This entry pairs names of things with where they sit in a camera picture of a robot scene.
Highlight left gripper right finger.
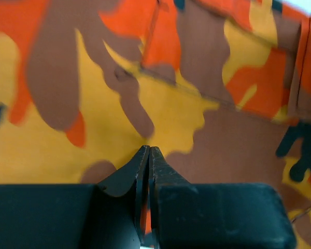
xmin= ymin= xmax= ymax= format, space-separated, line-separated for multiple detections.
xmin=148 ymin=146 xmax=189 ymax=233

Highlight orange camouflage trousers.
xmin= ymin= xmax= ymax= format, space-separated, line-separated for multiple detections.
xmin=0 ymin=0 xmax=311 ymax=249

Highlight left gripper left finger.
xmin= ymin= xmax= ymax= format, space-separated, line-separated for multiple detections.
xmin=98 ymin=145 xmax=149 ymax=243

